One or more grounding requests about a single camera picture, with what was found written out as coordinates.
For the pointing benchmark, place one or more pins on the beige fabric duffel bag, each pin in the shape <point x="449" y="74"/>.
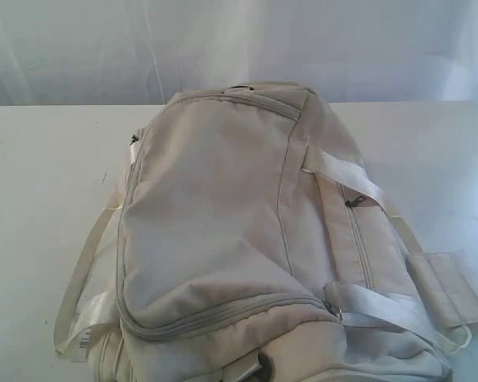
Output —
<point x="246" y="242"/>

